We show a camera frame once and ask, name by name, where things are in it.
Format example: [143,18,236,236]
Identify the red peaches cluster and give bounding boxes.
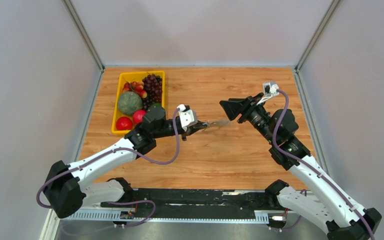
[122,81,148,99]

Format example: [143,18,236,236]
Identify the purple grape bunch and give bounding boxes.
[141,73,163,111]

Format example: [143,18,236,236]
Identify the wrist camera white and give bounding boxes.
[256,81,280,105]
[177,104,198,131]

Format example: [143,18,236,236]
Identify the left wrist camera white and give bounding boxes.
[177,104,198,131]

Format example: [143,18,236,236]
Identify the yellow plastic bin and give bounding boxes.
[111,70,166,136]

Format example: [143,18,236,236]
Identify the clear keyring holder with rings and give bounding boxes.
[208,118,232,128]

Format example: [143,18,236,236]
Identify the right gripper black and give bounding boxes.
[218,93,276,144]

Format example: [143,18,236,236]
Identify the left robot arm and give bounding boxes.
[36,104,210,219]

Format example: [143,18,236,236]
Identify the red tomato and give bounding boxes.
[115,116,133,131]

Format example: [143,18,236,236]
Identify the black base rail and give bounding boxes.
[120,188,285,220]

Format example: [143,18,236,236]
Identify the green melon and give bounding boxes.
[117,91,143,116]

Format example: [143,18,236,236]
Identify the green lime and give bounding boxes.
[149,102,162,109]

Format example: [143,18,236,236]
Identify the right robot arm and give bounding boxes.
[219,92,382,240]

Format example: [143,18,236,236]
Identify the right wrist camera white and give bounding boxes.
[256,81,280,105]

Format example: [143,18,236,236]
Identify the red apple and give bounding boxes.
[132,109,147,125]

